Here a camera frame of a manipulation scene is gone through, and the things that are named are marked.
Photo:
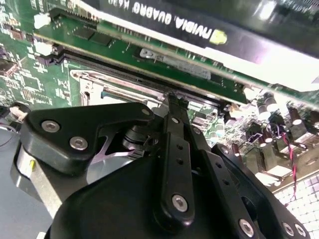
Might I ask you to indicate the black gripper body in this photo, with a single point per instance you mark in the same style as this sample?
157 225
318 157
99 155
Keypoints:
112 204

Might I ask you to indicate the metal socket cover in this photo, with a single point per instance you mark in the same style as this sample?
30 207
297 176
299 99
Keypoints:
93 83

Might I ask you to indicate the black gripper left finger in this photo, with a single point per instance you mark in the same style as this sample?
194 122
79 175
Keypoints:
74 118

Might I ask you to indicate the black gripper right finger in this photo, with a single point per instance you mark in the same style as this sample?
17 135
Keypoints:
224 174

